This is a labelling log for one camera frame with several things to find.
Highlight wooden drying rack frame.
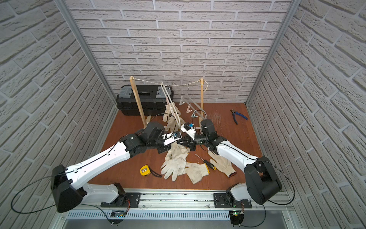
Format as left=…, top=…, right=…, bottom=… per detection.
left=130, top=76, right=209, bottom=127

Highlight white glove yellow cuff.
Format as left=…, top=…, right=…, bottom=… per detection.
left=184, top=162, right=210, bottom=184
left=161, top=156, right=187, bottom=181

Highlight grey plastic clip hanger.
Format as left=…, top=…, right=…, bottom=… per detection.
left=175, top=89, right=208, bottom=119

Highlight white plastic clip hanger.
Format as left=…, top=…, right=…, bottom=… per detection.
left=161, top=83, right=184, bottom=132

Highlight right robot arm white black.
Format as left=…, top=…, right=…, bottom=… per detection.
left=177, top=119, right=282, bottom=206

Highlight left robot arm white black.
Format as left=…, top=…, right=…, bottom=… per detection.
left=51, top=122, right=182, bottom=213

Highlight yellow black screwdriver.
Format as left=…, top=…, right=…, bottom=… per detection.
left=195, top=154, right=216, bottom=170

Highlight yellow tape measure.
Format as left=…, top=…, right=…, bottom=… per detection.
left=140, top=165, right=162, bottom=178

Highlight white glove red cuff right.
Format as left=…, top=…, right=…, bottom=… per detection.
left=208, top=151, right=236, bottom=177

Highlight black plastic toolbox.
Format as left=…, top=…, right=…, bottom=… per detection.
left=116, top=85, right=167, bottom=116

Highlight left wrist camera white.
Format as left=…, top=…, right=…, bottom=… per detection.
left=162, top=132, right=182, bottom=146

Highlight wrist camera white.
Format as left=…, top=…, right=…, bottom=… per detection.
left=162, top=132, right=182, bottom=146
left=181, top=122, right=196, bottom=140

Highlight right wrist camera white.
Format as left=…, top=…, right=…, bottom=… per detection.
left=181, top=122, right=196, bottom=140

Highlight blue handled pliers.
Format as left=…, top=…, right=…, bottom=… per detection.
left=230, top=109, right=248, bottom=125

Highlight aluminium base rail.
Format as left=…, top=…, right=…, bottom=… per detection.
left=63, top=189, right=295, bottom=220

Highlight twine rope on rack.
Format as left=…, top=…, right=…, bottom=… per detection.
left=131, top=76, right=209, bottom=91

